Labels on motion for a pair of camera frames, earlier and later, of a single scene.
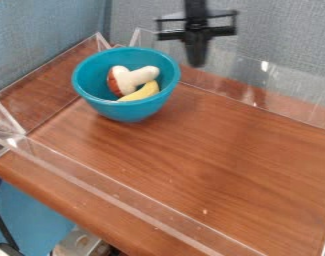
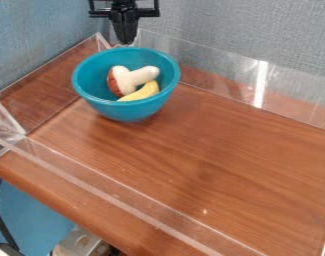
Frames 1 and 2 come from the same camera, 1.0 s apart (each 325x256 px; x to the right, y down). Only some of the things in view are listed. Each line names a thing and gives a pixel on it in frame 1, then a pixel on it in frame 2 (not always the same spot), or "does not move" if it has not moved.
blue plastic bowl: (90, 81) does not move
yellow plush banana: (148, 89) does not move
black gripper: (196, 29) -> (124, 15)
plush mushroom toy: (124, 80) does not move
